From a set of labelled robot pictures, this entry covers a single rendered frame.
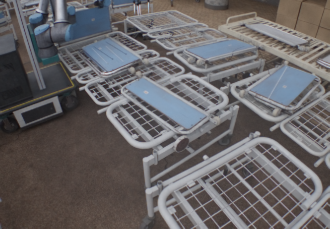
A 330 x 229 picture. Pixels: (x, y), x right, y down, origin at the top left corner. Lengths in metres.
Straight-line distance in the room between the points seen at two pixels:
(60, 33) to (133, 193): 1.46
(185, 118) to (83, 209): 1.01
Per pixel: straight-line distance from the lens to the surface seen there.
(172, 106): 1.72
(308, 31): 4.74
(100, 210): 1.84
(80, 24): 3.06
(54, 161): 2.23
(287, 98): 1.96
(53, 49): 2.32
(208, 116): 1.66
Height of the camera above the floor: 1.59
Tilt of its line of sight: 38 degrees down
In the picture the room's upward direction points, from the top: straight up
